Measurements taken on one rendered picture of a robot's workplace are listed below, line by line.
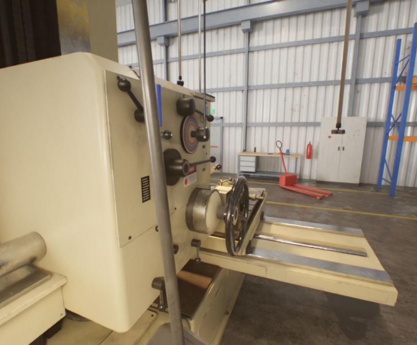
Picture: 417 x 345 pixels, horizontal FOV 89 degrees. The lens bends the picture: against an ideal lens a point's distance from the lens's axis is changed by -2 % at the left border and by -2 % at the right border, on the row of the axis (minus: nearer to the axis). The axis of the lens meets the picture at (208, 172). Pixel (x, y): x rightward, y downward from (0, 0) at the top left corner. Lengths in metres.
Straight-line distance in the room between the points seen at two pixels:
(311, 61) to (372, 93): 2.09
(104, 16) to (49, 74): 0.97
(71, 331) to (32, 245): 0.81
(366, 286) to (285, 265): 0.51
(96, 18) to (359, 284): 2.32
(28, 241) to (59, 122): 0.43
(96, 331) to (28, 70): 1.32
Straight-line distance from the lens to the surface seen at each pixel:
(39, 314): 1.01
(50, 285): 0.95
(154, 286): 0.93
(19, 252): 0.95
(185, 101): 0.91
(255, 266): 1.86
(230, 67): 9.00
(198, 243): 1.15
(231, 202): 0.90
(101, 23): 1.68
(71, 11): 1.54
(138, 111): 0.71
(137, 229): 0.77
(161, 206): 0.34
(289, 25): 9.03
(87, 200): 0.73
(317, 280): 1.85
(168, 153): 0.83
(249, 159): 7.67
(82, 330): 1.66
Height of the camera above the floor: 1.70
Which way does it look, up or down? 11 degrees down
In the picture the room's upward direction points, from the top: straight up
